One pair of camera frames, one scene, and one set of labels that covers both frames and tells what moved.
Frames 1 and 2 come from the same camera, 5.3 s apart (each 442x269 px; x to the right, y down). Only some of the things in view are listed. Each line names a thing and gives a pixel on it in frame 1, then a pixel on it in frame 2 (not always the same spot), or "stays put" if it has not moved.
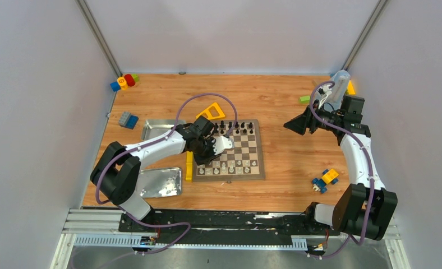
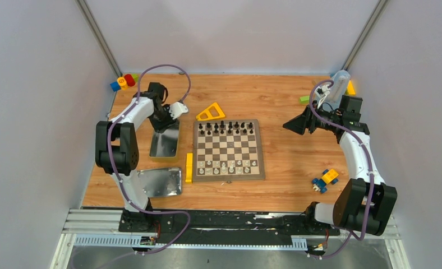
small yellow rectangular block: x=189 y=159 stays put
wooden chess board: x=244 y=162 stays put
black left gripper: x=207 y=149 to x=161 y=122
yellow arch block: x=189 y=172 stays put
